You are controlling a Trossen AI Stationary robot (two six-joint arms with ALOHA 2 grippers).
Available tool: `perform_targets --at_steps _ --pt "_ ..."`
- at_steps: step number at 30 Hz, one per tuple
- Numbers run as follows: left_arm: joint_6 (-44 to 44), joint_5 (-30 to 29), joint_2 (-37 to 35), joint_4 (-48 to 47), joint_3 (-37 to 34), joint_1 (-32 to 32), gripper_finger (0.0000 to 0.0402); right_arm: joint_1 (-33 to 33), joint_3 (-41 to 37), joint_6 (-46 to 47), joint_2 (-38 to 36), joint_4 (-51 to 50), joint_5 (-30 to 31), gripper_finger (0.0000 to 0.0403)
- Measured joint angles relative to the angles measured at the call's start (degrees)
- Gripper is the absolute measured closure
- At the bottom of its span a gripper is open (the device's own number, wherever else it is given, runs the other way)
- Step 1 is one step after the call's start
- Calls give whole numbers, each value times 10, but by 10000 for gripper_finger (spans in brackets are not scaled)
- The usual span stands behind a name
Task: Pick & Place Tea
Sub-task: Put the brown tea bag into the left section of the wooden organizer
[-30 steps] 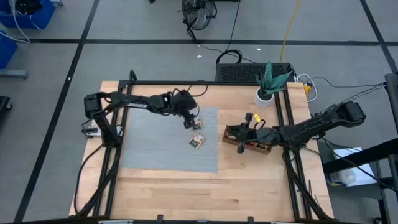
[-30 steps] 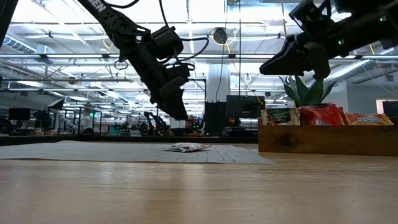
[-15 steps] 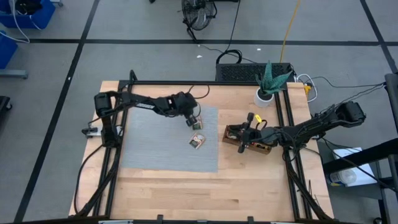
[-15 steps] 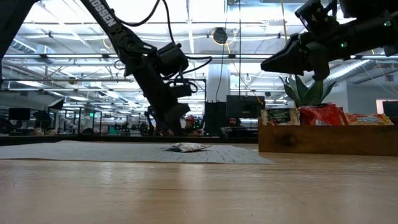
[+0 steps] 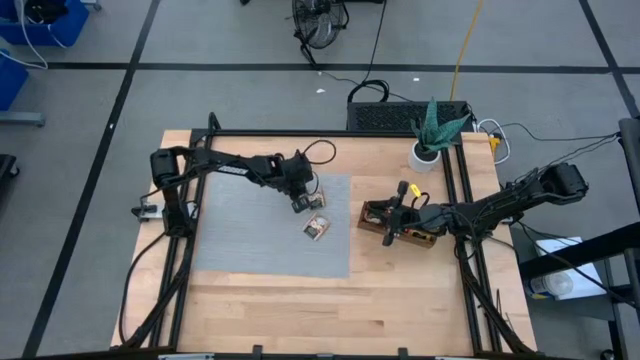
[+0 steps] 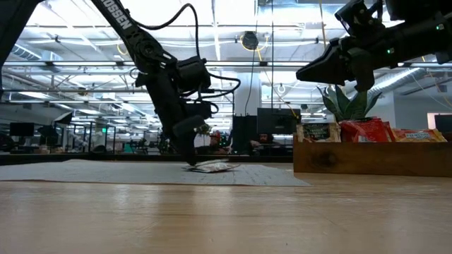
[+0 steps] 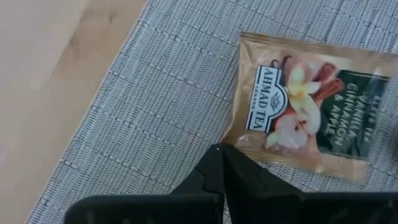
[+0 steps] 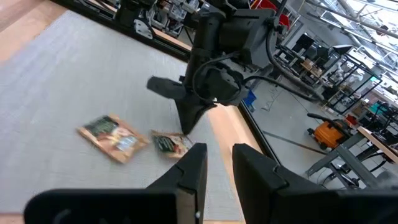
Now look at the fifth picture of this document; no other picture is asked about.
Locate white looped cable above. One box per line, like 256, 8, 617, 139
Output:
476, 118, 512, 166

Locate white floor cable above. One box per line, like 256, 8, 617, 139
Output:
0, 0, 69, 71

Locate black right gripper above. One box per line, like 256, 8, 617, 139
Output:
370, 179, 437, 248

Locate grey cart base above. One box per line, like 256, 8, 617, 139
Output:
0, 110, 47, 128

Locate black floor fan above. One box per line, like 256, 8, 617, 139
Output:
291, 0, 350, 70

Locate clear plastic bottle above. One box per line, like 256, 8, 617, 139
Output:
523, 272, 576, 300

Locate white plant pot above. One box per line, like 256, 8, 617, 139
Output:
407, 139, 442, 174

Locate large blue bin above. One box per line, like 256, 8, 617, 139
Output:
0, 0, 91, 48

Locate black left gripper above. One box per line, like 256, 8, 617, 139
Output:
272, 160, 316, 215

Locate black floor cable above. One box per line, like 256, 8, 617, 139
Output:
346, 0, 416, 105

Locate black equipment stand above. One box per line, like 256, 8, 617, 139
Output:
518, 117, 640, 360

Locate black floor object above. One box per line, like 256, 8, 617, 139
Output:
0, 153, 21, 179

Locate black aluminium table frame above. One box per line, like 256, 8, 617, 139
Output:
110, 112, 540, 360

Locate white box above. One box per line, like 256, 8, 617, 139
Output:
533, 236, 607, 301

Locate yellow hanging cable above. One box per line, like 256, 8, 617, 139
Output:
448, 0, 486, 101

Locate grey woven placemat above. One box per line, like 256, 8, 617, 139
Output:
192, 172, 353, 280

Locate small blue bin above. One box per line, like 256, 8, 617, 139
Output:
0, 49, 30, 112

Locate wooden tea organizer box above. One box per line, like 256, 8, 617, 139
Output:
356, 198, 438, 250

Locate black perforated computer case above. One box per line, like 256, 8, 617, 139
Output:
346, 100, 475, 133

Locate green snake plant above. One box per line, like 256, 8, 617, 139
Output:
409, 97, 472, 156

